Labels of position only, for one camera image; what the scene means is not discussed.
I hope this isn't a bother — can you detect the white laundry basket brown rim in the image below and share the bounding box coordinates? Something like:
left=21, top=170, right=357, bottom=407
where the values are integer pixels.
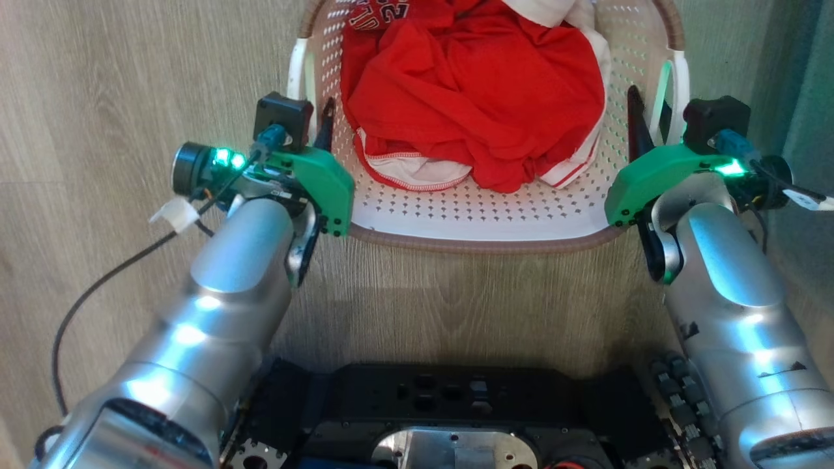
left=287, top=0, right=691, bottom=254

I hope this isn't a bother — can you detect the black cable drag chain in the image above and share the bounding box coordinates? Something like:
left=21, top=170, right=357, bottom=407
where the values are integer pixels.
left=650, top=352, right=725, bottom=469

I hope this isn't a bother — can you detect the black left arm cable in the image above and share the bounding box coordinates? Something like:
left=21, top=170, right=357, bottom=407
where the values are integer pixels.
left=34, top=125, right=289, bottom=460

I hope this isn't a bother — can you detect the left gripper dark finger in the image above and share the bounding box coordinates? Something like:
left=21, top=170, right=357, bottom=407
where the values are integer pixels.
left=315, top=97, right=337, bottom=154

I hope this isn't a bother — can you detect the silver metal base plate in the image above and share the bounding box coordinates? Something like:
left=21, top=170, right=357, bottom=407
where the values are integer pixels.
left=371, top=427, right=539, bottom=469

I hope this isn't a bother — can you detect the red jersey white lettering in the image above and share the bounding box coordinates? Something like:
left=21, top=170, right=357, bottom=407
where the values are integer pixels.
left=345, top=0, right=411, bottom=33

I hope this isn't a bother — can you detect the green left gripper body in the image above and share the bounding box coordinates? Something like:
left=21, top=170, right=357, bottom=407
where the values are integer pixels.
left=261, top=147, right=356, bottom=237

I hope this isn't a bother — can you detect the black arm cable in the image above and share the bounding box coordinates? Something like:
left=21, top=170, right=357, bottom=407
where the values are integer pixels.
left=713, top=129, right=834, bottom=212
left=34, top=125, right=289, bottom=460

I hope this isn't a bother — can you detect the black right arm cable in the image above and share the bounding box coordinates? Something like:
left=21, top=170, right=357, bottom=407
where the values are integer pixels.
left=713, top=129, right=834, bottom=212

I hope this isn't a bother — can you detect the red shirt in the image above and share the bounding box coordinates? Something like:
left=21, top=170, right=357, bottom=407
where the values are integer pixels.
left=340, top=0, right=607, bottom=193

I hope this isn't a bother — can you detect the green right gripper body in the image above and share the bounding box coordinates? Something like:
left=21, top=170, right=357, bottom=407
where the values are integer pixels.
left=604, top=143, right=744, bottom=228

